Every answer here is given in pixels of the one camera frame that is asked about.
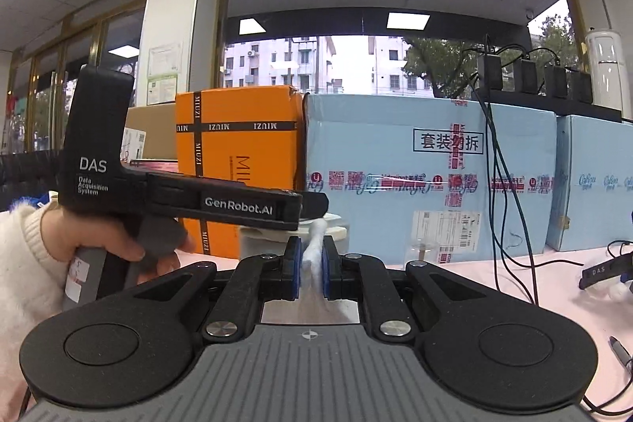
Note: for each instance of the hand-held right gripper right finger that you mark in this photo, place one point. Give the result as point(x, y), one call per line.
point(326, 272)

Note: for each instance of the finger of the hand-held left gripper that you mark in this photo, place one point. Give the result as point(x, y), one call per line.
point(316, 204)

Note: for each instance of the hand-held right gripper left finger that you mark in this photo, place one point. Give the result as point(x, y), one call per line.
point(295, 271)

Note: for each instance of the white cleaning cloth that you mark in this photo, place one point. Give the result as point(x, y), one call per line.
point(324, 303)

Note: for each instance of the white container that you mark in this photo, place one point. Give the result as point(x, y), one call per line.
point(257, 240)

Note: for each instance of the person's left hand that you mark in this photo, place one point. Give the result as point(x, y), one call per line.
point(94, 231)

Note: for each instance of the brown cardboard box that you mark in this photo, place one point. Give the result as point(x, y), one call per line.
point(151, 128)

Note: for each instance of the pink flat box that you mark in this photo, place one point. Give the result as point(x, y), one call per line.
point(153, 164)

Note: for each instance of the clear plastic cup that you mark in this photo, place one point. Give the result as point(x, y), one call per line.
point(423, 251)

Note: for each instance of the large light blue cardboard box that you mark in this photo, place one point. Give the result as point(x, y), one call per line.
point(395, 145)

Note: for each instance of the orange cardboard box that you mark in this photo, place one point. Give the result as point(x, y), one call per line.
point(237, 125)

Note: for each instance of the black charger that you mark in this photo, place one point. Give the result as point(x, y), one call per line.
point(555, 81)
point(579, 86)
point(489, 73)
point(525, 77)

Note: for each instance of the small light blue cardboard box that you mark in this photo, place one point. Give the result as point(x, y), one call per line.
point(593, 184)

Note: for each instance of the spare hand-held gripper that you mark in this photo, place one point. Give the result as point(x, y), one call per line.
point(606, 271)

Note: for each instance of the grey marker pen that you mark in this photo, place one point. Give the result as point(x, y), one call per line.
point(622, 354)

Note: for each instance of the white tower air conditioner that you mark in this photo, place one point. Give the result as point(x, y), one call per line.
point(609, 71)

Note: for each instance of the wall notice paper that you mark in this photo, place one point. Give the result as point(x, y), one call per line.
point(164, 73)

